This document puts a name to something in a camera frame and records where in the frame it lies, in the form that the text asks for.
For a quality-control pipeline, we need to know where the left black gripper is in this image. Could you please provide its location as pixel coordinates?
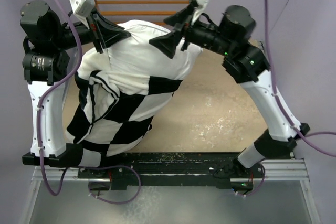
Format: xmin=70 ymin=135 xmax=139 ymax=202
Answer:
xmin=51 ymin=6 xmax=130 ymax=54

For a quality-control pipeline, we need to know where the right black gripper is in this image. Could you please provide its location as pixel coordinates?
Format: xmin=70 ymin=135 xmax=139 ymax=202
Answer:
xmin=150 ymin=2 xmax=235 ymax=58

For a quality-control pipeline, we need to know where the white pillow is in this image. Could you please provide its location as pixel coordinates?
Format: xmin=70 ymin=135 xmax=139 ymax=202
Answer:
xmin=75 ymin=20 xmax=202 ymax=95

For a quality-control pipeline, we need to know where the black white checkered pillowcase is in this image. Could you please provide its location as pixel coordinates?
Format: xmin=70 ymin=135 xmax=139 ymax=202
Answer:
xmin=65 ymin=48 xmax=190 ymax=168

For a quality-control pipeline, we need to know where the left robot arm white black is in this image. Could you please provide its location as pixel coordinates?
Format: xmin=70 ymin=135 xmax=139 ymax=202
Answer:
xmin=20 ymin=0 xmax=129 ymax=178

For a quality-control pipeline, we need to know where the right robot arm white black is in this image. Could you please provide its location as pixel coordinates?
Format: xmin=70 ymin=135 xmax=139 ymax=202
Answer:
xmin=149 ymin=5 xmax=310 ymax=177

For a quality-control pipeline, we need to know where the wooden shelf rack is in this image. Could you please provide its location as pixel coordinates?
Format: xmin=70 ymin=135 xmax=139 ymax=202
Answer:
xmin=95 ymin=0 xmax=188 ymax=26

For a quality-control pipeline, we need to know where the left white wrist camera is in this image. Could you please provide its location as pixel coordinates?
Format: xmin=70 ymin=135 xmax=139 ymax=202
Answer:
xmin=69 ymin=0 xmax=95 ymax=29

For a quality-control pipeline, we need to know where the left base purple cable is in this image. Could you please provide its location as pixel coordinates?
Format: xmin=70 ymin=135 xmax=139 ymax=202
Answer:
xmin=88 ymin=165 xmax=142 ymax=204

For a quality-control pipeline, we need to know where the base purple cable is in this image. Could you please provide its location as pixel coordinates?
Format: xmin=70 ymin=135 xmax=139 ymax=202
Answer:
xmin=235 ymin=165 xmax=266 ymax=199
xmin=88 ymin=165 xmax=142 ymax=204

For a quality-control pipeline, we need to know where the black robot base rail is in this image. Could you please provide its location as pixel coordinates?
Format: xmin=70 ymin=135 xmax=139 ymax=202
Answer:
xmin=78 ymin=152 xmax=265 ymax=191

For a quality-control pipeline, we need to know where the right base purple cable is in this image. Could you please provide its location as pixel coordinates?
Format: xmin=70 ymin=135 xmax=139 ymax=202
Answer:
xmin=235 ymin=165 xmax=266 ymax=199

